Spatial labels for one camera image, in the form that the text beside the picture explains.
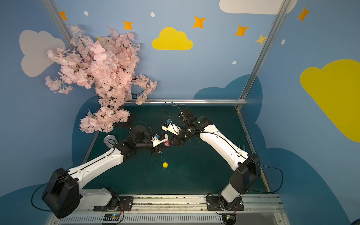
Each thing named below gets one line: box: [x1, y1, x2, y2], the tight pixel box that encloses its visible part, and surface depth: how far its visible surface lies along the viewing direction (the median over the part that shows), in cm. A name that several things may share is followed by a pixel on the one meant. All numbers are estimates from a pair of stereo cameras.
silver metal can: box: [103, 134, 118, 149], surface depth 95 cm
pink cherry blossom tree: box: [45, 24, 158, 134], surface depth 75 cm
